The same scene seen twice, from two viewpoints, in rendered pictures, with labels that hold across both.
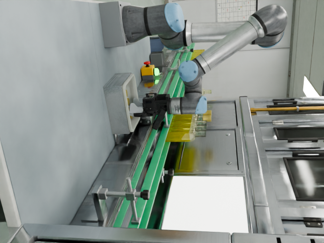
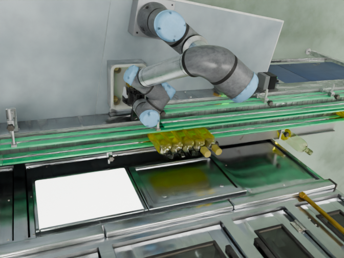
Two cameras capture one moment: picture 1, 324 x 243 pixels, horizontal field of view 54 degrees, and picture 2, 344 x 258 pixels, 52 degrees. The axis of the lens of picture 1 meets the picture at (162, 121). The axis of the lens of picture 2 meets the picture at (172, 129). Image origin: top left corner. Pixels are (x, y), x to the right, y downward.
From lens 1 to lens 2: 140 cm
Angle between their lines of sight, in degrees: 48
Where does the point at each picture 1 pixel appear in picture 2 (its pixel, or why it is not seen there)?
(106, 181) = (55, 122)
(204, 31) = not seen: hidden behind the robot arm
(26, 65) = not seen: outside the picture
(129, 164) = (80, 125)
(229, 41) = (160, 64)
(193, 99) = (143, 107)
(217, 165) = (155, 189)
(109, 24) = (132, 12)
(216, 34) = not seen: hidden behind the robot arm
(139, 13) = (149, 11)
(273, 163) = (197, 234)
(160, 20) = (152, 23)
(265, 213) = (92, 233)
